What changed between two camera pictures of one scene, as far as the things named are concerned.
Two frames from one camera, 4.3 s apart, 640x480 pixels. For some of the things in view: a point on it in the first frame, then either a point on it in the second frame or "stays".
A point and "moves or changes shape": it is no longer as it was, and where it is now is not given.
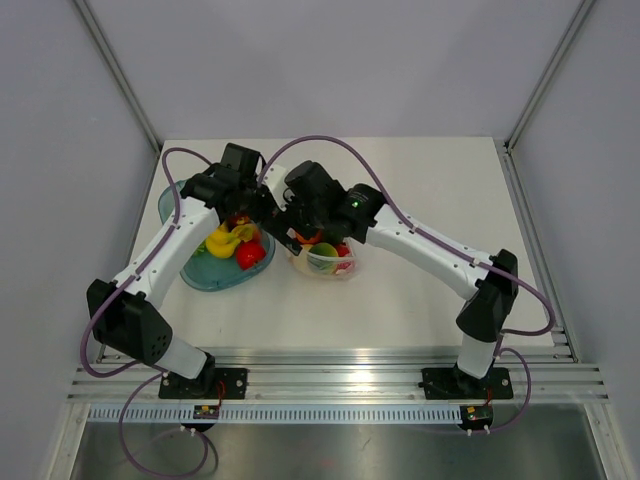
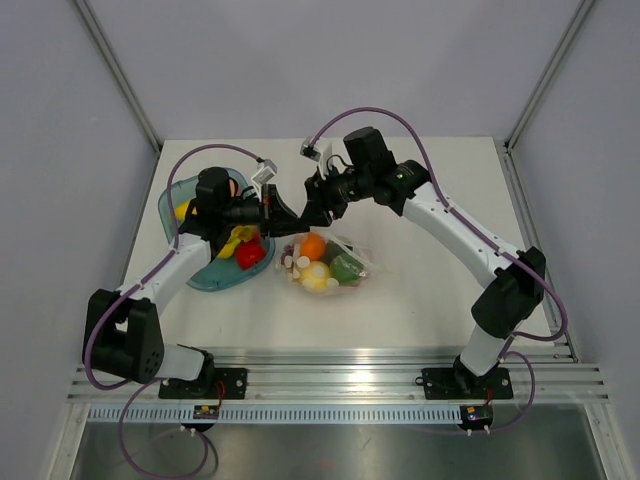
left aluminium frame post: x=122 y=77 stays
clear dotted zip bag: x=327 y=267 moves or changes shape
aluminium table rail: x=344 y=377 stays
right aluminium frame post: x=547 y=74 stays
